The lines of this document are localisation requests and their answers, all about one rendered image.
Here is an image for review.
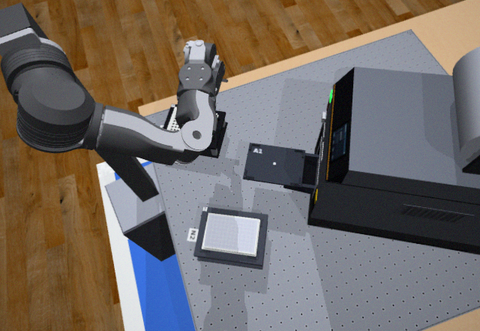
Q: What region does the grey cylinder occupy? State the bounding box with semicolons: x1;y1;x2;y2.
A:
452;47;480;162

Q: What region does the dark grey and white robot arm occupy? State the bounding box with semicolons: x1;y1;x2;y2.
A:
0;28;221;166

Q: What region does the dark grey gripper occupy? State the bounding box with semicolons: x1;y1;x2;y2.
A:
212;61;228;103

